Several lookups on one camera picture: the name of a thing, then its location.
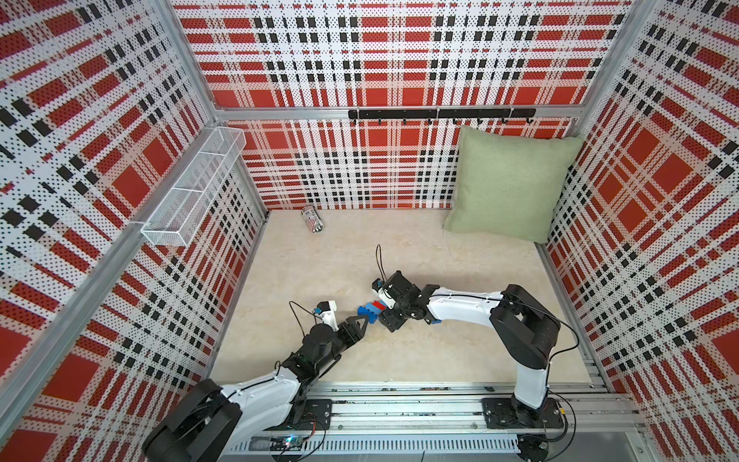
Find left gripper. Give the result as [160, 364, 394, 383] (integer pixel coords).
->
[316, 313, 369, 373]

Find light blue long lego brick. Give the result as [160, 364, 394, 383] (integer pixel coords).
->
[364, 303, 381, 317]

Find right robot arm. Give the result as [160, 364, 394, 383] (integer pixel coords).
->
[371, 271, 562, 411]

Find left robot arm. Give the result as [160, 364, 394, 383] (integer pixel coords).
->
[142, 316, 369, 461]

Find metal can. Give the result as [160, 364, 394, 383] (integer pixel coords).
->
[301, 205, 324, 233]

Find green circuit board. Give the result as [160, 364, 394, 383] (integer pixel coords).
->
[269, 435, 302, 452]

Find green pillow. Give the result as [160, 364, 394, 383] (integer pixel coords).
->
[444, 126, 583, 244]

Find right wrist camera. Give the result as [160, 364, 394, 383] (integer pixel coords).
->
[371, 278, 385, 295]

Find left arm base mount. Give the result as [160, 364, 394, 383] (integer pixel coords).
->
[271, 400, 333, 430]

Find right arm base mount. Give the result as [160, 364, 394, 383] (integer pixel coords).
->
[481, 397, 565, 430]

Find black hook rail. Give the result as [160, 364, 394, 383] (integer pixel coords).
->
[348, 108, 537, 121]

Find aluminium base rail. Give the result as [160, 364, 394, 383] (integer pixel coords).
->
[224, 382, 655, 461]

